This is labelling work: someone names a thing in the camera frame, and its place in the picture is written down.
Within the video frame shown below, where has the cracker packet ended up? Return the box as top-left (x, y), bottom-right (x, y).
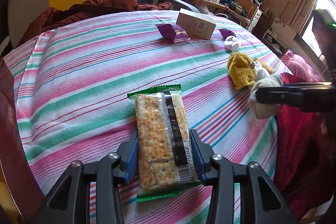
top-left (127, 84), bottom-right (196, 203)

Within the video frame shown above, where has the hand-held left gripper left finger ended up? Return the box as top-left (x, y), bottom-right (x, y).
top-left (37, 131), bottom-right (139, 224)

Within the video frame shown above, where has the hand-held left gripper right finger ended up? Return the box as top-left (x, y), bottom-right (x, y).
top-left (189, 129), bottom-right (298, 224)

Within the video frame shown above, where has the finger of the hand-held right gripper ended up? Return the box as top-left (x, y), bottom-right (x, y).
top-left (256, 81), bottom-right (336, 112)

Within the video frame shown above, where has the maroon jacket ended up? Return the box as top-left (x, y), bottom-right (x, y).
top-left (16, 0), bottom-right (172, 48)

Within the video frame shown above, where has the maroon box with gold interior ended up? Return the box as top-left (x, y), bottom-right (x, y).
top-left (0, 59), bottom-right (45, 222)

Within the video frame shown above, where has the person's red garment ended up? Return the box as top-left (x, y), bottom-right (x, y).
top-left (273, 73), bottom-right (336, 222)

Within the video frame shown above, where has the pink blanket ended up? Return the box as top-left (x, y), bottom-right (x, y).
top-left (280, 49), bottom-right (324, 83)

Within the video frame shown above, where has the white crumpled ball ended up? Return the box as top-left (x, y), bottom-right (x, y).
top-left (224, 35), bottom-right (240, 51)

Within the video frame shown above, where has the beige cardboard box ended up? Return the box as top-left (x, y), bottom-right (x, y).
top-left (176, 8), bottom-right (216, 41)

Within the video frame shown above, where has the yellow knitted sock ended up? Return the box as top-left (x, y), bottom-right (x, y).
top-left (227, 52), bottom-right (256, 90)

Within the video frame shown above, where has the purple snack packet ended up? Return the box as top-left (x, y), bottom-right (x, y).
top-left (219, 28), bottom-right (236, 39)
top-left (155, 23), bottom-right (191, 43)

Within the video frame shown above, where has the white leaf print box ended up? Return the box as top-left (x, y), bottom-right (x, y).
top-left (265, 17), bottom-right (297, 41)

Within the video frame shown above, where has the striped tablecloth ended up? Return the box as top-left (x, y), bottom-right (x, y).
top-left (1, 10), bottom-right (292, 224)

